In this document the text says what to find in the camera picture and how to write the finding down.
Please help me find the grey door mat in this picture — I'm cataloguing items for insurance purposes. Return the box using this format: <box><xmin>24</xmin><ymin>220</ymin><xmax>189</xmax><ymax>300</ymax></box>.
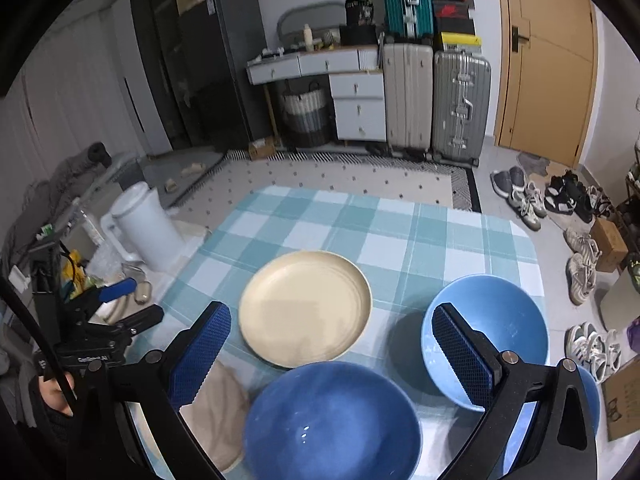
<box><xmin>516</xmin><ymin>152</ymin><xmax>551</xmax><ymax>176</ymax></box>

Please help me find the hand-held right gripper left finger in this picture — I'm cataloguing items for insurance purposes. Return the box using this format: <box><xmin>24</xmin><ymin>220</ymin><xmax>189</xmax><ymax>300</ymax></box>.
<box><xmin>82</xmin><ymin>301</ymin><xmax>232</xmax><ymax>480</ymax></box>

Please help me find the grey framed mirror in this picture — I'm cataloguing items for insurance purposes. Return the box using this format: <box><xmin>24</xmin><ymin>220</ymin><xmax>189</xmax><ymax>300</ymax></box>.
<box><xmin>278</xmin><ymin>4</ymin><xmax>346</xmax><ymax>51</ymax></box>

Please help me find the grey floor mat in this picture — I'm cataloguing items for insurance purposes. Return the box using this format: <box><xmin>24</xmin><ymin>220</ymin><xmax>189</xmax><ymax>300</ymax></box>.
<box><xmin>137</xmin><ymin>152</ymin><xmax>226</xmax><ymax>208</ymax></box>

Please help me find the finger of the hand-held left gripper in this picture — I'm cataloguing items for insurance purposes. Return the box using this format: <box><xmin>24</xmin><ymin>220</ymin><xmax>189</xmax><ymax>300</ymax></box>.
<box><xmin>80</xmin><ymin>305</ymin><xmax>166</xmax><ymax>341</ymax></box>
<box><xmin>70</xmin><ymin>277</ymin><xmax>137</xmax><ymax>316</ymax></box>

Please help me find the beige suitcase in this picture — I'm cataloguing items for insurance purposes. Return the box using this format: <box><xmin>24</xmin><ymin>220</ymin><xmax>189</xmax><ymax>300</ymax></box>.
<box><xmin>382</xmin><ymin>35</ymin><xmax>435</xmax><ymax>158</ymax></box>

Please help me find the teal checked tablecloth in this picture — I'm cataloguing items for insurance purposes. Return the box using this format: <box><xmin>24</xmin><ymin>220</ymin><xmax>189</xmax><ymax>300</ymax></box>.
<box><xmin>125</xmin><ymin>185</ymin><xmax>546</xmax><ymax>480</ymax></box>

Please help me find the silver suitcase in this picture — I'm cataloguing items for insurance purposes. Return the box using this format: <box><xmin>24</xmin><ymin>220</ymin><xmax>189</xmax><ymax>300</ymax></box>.
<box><xmin>431</xmin><ymin>50</ymin><xmax>492</xmax><ymax>168</ymax></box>

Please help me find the beige plate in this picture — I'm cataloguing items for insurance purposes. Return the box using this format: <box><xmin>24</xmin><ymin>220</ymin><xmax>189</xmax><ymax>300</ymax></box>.
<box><xmin>135</xmin><ymin>360</ymin><xmax>251</xmax><ymax>473</ymax></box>

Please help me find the person's left hand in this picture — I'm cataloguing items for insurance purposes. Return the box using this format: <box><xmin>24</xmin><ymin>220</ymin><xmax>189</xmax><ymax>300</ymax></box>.
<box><xmin>37</xmin><ymin>372</ymin><xmax>76</xmax><ymax>417</ymax></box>

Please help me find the black cable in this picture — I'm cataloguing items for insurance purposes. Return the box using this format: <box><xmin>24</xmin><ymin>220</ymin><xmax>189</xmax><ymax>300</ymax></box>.
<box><xmin>0</xmin><ymin>275</ymin><xmax>78</xmax><ymax>403</ymax></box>

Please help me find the printed cardboard box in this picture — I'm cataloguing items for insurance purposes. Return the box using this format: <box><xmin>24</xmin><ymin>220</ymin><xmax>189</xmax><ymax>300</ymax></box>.
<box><xmin>600</xmin><ymin>360</ymin><xmax>640</xmax><ymax>443</ymax></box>

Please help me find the red and black shoe box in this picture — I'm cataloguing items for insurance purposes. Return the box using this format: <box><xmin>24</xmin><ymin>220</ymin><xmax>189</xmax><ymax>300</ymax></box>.
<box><xmin>431</xmin><ymin>0</ymin><xmax>476</xmax><ymax>21</ymax></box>

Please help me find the small cardboard box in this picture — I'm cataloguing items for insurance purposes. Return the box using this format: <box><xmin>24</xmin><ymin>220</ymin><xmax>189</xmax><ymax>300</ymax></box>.
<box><xmin>247</xmin><ymin>138</ymin><xmax>277</xmax><ymax>161</ymax></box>

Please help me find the yellow and black shoe box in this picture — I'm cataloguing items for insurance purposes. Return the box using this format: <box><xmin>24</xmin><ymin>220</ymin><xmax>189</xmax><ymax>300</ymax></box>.
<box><xmin>434</xmin><ymin>31</ymin><xmax>485</xmax><ymax>53</ymax></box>

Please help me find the light blue bowl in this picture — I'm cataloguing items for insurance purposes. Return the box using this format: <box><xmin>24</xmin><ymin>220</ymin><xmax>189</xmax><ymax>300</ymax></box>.
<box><xmin>502</xmin><ymin>365</ymin><xmax>601</xmax><ymax>476</ymax></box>
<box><xmin>420</xmin><ymin>274</ymin><xmax>549</xmax><ymax>412</ymax></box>

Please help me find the white dressing table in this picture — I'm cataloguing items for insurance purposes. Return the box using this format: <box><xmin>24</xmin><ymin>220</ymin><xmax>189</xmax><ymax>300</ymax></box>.
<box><xmin>246</xmin><ymin>45</ymin><xmax>388</xmax><ymax>143</ymax></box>

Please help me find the white pitcher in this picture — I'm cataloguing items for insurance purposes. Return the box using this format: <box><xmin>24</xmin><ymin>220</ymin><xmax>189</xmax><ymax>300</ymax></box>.
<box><xmin>100</xmin><ymin>181</ymin><xmax>188</xmax><ymax>271</ymax></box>

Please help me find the wooden door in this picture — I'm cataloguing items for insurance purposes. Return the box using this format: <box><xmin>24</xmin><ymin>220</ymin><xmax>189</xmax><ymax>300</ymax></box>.
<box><xmin>492</xmin><ymin>0</ymin><xmax>598</xmax><ymax>168</ymax></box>

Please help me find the pile of shoes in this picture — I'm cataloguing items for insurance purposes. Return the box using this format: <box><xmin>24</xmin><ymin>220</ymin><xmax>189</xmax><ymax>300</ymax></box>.
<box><xmin>490</xmin><ymin>165</ymin><xmax>626</xmax><ymax>386</ymax></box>

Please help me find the dark blue bowl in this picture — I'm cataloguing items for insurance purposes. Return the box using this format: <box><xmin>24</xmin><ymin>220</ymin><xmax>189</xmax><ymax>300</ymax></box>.
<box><xmin>243</xmin><ymin>360</ymin><xmax>422</xmax><ymax>480</ymax></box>

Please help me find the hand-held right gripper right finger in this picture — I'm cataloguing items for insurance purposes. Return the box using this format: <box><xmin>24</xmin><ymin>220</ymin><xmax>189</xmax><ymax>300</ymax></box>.
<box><xmin>432</xmin><ymin>302</ymin><xmax>598</xmax><ymax>480</ymax></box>

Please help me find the cream plate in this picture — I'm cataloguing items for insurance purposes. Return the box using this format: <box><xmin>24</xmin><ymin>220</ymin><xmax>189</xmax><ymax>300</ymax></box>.
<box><xmin>238</xmin><ymin>250</ymin><xmax>373</xmax><ymax>367</ymax></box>

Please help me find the black refrigerator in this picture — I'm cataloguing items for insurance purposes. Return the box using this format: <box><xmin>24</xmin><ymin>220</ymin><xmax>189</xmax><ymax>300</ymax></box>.
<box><xmin>177</xmin><ymin>0</ymin><xmax>273</xmax><ymax>153</ymax></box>

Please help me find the grey blanket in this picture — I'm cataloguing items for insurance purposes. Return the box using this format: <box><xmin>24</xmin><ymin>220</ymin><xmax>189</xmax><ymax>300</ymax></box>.
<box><xmin>15</xmin><ymin>142</ymin><xmax>113</xmax><ymax>241</ymax></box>

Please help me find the brown cardboard box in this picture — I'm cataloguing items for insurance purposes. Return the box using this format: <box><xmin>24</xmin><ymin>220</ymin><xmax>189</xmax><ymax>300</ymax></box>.
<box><xmin>590</xmin><ymin>217</ymin><xmax>630</xmax><ymax>273</ymax></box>

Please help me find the black wardrobe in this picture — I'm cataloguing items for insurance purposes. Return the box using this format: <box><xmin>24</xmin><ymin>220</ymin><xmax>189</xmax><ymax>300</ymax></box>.
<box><xmin>127</xmin><ymin>0</ymin><xmax>201</xmax><ymax>156</ymax></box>

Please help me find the woven laundry basket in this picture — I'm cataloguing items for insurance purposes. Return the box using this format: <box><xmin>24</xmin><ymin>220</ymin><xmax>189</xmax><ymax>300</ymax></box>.
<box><xmin>278</xmin><ymin>81</ymin><xmax>333</xmax><ymax>148</ymax></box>

